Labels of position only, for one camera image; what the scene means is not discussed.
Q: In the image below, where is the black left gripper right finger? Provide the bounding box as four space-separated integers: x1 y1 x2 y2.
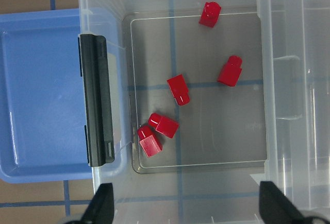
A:
259 181 304 224

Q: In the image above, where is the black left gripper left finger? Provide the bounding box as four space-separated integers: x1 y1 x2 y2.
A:
80 183 114 224

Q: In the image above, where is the red block from tray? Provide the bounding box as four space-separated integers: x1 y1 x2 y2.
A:
167 74 190 106

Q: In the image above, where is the clear plastic box lid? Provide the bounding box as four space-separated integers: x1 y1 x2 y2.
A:
257 0 329 218

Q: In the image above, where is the clear plastic storage box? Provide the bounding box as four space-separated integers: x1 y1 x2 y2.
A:
77 0 330 224

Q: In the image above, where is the red block near latch lower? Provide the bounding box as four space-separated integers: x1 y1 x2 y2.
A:
137 125 162 158

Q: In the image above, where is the red block latch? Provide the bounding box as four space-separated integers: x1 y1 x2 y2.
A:
148 113 179 139
137 125 162 158

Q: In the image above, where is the blue plastic tray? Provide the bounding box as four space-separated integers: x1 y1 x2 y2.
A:
1 8 120 183

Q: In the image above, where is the red block middle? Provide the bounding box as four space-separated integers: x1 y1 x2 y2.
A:
217 55 242 87

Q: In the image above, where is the red block far corner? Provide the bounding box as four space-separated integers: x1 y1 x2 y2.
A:
199 2 222 28

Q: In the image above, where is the black box latch handle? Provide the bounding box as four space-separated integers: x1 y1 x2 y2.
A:
78 34 115 167

